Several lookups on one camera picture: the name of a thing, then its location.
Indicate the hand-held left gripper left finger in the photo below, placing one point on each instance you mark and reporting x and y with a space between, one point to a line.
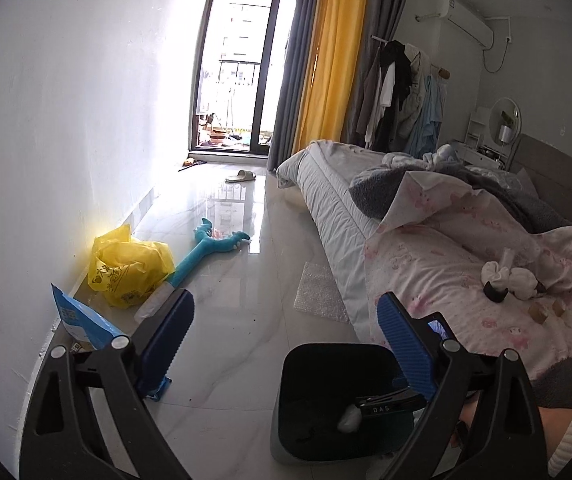
166 340

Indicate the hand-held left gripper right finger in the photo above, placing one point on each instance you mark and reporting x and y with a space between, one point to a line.
406 345

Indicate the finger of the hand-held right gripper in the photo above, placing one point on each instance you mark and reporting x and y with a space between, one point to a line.
381 406

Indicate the white paper wad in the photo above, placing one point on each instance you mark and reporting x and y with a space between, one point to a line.
350 419

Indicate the black trash bin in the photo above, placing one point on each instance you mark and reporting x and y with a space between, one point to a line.
316 380

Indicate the pink printed blanket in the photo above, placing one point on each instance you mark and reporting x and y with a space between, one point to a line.
441 270

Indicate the white crumpled cloth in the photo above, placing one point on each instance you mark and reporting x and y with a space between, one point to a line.
523 282
493 272

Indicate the yellow plastic bag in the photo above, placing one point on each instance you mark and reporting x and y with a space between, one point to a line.
121 270

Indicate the blue snack bag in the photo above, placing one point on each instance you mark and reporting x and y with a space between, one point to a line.
78 320

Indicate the teal plush toy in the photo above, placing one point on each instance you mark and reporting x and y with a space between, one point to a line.
201 255

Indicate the bubble wrap sheet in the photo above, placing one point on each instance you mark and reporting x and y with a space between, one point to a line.
316 292

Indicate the dark grey cloth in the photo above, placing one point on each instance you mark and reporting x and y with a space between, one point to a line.
561 380

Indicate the grey fleece blanket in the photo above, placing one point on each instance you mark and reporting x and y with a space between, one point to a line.
371 195

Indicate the white quilted duvet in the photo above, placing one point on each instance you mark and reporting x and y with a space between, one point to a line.
326 200

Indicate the light blue clothing heap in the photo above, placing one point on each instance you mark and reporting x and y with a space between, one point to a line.
431 157

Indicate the small floor brush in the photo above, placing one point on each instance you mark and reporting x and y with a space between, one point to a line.
191 164

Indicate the beige slipper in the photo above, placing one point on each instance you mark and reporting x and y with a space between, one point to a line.
240 176

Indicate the white dressing shelf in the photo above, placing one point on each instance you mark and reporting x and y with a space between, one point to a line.
476 140

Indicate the grey bed headboard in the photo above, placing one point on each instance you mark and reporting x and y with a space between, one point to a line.
566 175

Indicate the white cup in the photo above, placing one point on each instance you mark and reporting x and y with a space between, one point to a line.
504 132

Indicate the light blue hanging garment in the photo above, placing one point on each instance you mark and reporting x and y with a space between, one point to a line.
426 120

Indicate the brown flower pot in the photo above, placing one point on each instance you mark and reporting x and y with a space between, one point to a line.
217 136

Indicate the round mirror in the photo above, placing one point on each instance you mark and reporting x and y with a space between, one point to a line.
506 110

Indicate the beige hanging garment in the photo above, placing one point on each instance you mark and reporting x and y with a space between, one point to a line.
413 95

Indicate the grey hanging coat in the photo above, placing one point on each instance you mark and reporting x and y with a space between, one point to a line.
368 100

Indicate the black hanging garment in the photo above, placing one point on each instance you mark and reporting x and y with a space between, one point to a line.
398 70

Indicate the grey curtain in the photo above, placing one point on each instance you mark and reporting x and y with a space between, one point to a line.
291 85
381 5

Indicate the yellow curtain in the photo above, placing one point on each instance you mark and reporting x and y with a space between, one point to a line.
331 60

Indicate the white clothes rack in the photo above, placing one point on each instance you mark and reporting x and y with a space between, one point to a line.
378 39

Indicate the black framed glass door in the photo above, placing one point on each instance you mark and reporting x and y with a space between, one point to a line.
266 60

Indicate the white air conditioner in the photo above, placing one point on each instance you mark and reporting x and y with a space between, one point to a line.
466 22

